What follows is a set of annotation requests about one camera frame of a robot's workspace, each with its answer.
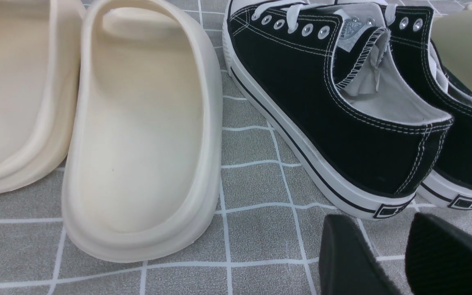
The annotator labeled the black canvas sneaker right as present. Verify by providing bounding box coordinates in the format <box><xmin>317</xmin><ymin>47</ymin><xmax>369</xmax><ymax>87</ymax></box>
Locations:
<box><xmin>338</xmin><ymin>0</ymin><xmax>472</xmax><ymax>211</ymax></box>

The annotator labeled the grey checked tablecloth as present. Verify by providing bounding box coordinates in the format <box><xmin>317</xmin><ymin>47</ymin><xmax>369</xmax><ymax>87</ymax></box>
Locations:
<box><xmin>0</xmin><ymin>0</ymin><xmax>472</xmax><ymax>295</ymax></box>

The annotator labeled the black canvas sneaker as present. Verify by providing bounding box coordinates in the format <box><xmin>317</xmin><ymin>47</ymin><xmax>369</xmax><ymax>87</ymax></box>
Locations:
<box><xmin>338</xmin><ymin>0</ymin><xmax>472</xmax><ymax>211</ymax></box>
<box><xmin>222</xmin><ymin>0</ymin><xmax>454</xmax><ymax>221</ymax></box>

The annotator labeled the cream slipper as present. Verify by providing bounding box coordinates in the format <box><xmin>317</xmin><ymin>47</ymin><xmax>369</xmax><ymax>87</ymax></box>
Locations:
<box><xmin>0</xmin><ymin>0</ymin><xmax>86</xmax><ymax>193</ymax></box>
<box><xmin>61</xmin><ymin>0</ymin><xmax>223</xmax><ymax>263</ymax></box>

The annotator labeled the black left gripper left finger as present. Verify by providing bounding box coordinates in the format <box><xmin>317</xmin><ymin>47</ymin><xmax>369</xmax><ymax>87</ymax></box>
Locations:
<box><xmin>319</xmin><ymin>214</ymin><xmax>401</xmax><ymax>295</ymax></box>

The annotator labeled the olive slipper left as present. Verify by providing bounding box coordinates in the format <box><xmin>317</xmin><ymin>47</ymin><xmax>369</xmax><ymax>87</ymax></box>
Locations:
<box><xmin>431</xmin><ymin>2</ymin><xmax>472</xmax><ymax>106</ymax></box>

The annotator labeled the cream slipper far left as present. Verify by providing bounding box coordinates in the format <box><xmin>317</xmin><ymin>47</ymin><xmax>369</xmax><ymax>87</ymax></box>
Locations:
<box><xmin>0</xmin><ymin>0</ymin><xmax>86</xmax><ymax>193</ymax></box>

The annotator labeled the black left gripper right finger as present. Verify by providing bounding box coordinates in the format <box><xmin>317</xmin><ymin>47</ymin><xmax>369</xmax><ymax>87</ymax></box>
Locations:
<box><xmin>405</xmin><ymin>213</ymin><xmax>472</xmax><ymax>295</ymax></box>

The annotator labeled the black canvas sneaker left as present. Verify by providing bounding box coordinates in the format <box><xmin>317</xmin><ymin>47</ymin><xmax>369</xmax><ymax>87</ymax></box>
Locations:
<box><xmin>222</xmin><ymin>0</ymin><xmax>454</xmax><ymax>221</ymax></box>

